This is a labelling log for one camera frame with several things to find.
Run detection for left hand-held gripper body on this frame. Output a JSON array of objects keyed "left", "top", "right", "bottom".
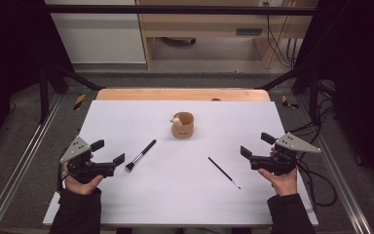
[{"left": 59, "top": 136, "right": 117, "bottom": 184}]

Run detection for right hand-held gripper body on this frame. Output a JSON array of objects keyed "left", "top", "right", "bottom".
[{"left": 248, "top": 132, "right": 322, "bottom": 176}]

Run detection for thick black makeup brush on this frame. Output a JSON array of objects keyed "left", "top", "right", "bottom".
[{"left": 125, "top": 138, "right": 157, "bottom": 173}]

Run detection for thin black brush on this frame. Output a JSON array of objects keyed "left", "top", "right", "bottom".
[{"left": 207, "top": 156, "right": 242, "bottom": 190}]

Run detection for brown cup with animal figure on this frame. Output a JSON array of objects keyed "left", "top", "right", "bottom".
[{"left": 169, "top": 111, "right": 195, "bottom": 139}]

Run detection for person's left hand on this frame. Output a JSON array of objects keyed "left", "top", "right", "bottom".
[{"left": 61, "top": 154, "right": 105, "bottom": 196}]

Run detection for person's right hand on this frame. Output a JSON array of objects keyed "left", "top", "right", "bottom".
[{"left": 257, "top": 147, "right": 298, "bottom": 197}]

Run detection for black metal stand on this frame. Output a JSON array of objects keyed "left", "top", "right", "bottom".
[
  {"left": 38, "top": 59, "right": 106, "bottom": 125},
  {"left": 256, "top": 61, "right": 320, "bottom": 125}
]

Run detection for white sheet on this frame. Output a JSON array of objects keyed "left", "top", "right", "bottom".
[{"left": 42, "top": 99, "right": 319, "bottom": 227}]

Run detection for wooden table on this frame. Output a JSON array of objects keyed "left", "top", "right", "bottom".
[{"left": 95, "top": 88, "right": 271, "bottom": 102}]

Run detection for dark curtain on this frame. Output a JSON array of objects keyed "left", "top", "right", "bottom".
[
  {"left": 296, "top": 0, "right": 374, "bottom": 196},
  {"left": 0, "top": 0, "right": 76, "bottom": 157}
]

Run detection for white cabinet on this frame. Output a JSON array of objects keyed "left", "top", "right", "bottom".
[{"left": 44, "top": 0, "right": 147, "bottom": 64}]

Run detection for light wooden desk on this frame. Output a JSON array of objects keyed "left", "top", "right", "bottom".
[{"left": 135, "top": 0, "right": 319, "bottom": 70}]

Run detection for left hand-held gripper cable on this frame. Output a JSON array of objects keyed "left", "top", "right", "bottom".
[{"left": 56, "top": 160, "right": 68, "bottom": 193}]

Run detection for hand-held gripper cable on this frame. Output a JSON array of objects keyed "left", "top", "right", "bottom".
[
  {"left": 293, "top": 159, "right": 318, "bottom": 213},
  {"left": 56, "top": 160, "right": 68, "bottom": 193}
]

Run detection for yellow-handled tool right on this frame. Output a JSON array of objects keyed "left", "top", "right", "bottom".
[{"left": 280, "top": 95, "right": 300, "bottom": 110}]

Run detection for yellow-handled tool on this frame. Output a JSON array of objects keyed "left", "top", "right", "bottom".
[
  {"left": 280, "top": 95, "right": 300, "bottom": 110},
  {"left": 72, "top": 94, "right": 87, "bottom": 111}
]

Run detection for yellow-handled tool left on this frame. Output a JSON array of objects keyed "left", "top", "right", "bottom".
[{"left": 72, "top": 94, "right": 87, "bottom": 111}]

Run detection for right hand-held gripper cable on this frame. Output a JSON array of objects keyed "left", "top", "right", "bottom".
[{"left": 293, "top": 159, "right": 318, "bottom": 213}]

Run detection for aluminium rail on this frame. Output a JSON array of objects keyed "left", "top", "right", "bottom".
[
  {"left": 296, "top": 97, "right": 374, "bottom": 234},
  {"left": 0, "top": 94, "right": 62, "bottom": 234}
]

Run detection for black floor cable bundle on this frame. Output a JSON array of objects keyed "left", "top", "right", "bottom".
[{"left": 285, "top": 81, "right": 339, "bottom": 208}]

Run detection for black wall cables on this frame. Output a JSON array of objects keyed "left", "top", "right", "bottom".
[{"left": 262, "top": 1, "right": 298, "bottom": 69}]

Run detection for black horizontal frame bar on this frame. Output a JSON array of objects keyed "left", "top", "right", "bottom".
[{"left": 43, "top": 4, "right": 318, "bottom": 17}]

